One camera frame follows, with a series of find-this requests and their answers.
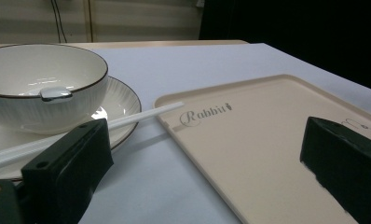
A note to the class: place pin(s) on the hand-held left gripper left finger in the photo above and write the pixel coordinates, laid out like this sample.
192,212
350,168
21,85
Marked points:
67,168

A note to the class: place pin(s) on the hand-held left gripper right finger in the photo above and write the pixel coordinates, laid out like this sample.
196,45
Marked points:
345,161

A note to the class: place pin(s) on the white chopstick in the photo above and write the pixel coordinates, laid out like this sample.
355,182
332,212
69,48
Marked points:
143,115
6,161

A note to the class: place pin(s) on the white ribbed bowl dark rim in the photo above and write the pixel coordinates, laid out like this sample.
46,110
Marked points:
34,115

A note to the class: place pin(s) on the white ceramic spoon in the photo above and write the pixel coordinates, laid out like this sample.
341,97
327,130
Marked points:
55,94

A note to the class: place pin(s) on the white ribbed plate dark rim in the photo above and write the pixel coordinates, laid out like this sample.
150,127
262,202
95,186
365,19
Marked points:
121,105

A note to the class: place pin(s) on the beige plastic tray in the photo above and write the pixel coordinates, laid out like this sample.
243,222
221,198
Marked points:
252,140

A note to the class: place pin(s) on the white table cover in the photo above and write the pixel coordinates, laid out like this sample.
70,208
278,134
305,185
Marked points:
180,68

